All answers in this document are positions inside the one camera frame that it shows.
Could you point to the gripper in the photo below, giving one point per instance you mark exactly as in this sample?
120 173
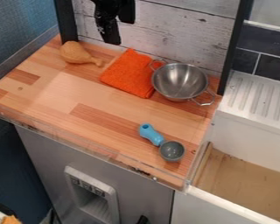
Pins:
107 6

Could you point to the silver pot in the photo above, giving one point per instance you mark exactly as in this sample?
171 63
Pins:
180 81

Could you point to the orange cloth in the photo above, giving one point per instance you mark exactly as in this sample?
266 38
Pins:
130 73

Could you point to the tan toy chicken drumstick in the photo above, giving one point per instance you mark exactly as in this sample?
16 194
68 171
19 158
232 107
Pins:
76 53

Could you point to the blue and grey scoop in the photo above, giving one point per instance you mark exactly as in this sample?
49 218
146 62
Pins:
161 142

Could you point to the toy sink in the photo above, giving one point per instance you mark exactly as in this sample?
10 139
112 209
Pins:
252 122

